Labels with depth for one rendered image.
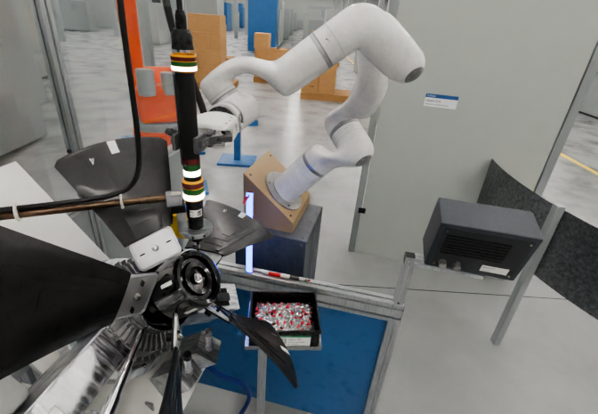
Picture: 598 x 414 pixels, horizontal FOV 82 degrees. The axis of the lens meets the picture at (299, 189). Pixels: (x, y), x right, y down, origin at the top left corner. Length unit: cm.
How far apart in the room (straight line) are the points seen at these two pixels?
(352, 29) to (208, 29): 790
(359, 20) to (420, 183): 189
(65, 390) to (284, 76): 73
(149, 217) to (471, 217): 83
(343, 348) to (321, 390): 28
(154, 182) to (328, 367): 106
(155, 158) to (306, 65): 41
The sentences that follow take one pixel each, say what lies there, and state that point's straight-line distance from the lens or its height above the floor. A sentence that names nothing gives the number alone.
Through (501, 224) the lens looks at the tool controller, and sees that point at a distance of 109.
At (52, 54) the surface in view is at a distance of 144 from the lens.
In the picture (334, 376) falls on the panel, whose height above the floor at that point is 40.
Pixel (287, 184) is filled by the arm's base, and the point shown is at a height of 111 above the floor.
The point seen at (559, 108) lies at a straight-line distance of 265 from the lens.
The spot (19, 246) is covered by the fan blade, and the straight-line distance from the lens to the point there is 61.
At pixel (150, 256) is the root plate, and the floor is 124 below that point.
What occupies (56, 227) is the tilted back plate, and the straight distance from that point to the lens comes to 97.
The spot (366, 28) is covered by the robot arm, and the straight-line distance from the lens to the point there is 86.
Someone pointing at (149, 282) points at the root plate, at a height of 124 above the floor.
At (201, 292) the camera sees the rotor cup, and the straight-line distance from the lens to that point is 73.
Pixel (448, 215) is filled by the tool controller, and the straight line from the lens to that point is 105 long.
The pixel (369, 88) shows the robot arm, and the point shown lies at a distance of 107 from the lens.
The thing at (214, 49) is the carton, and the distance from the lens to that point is 871.
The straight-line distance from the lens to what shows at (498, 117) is 255.
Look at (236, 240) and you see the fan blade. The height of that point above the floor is 118.
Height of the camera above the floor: 170
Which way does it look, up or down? 27 degrees down
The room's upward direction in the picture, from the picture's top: 5 degrees clockwise
